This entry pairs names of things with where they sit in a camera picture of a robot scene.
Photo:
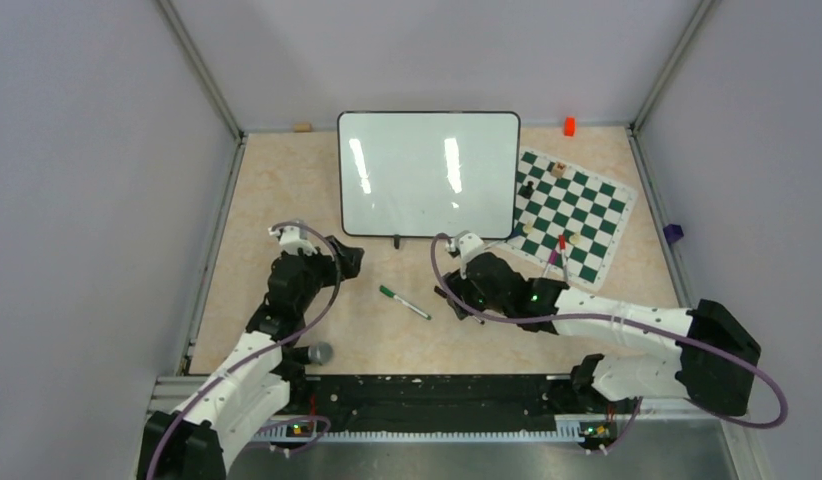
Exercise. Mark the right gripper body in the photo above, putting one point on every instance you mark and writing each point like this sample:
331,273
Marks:
474,299

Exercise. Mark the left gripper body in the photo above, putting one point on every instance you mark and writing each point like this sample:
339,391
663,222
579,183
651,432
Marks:
320,273

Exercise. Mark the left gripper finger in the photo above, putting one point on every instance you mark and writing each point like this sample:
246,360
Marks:
347,255
352,271

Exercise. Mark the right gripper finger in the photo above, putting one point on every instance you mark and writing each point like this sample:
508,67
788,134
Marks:
454,282
466,293

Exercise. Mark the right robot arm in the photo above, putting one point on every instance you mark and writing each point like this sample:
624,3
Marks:
702,354

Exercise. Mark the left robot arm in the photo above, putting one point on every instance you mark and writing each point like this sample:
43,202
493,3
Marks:
204,434

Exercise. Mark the green cap marker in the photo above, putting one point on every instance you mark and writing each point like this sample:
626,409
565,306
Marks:
402,301

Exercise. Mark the blue cap marker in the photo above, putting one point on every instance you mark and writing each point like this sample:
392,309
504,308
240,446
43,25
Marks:
512,235

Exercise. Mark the microphone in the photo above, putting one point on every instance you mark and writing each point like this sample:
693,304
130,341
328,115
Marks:
319,353

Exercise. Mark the red cap marker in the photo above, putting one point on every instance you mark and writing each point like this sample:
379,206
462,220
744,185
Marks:
564,258

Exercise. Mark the black chess piece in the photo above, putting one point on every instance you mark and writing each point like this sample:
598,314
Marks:
527,190

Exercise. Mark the green white chess mat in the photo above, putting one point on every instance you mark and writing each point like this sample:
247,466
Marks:
595,206

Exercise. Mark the orange block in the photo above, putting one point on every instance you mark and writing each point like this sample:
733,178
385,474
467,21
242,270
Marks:
569,127

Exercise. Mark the purple block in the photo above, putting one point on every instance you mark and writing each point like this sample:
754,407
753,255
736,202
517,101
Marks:
673,233

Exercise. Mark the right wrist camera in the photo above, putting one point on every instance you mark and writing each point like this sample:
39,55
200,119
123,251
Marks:
465,246

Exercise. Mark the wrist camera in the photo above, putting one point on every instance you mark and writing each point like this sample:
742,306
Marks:
465,246
293,240

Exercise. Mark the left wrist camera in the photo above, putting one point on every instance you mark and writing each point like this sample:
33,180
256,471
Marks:
293,240

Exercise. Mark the white whiteboard black frame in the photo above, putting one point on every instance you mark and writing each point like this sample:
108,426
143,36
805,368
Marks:
414,174

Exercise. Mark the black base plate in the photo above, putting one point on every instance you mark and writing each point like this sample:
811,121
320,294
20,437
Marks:
495,403

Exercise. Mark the slotted cable duct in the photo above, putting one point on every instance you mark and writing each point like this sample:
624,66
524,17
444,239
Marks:
568,432

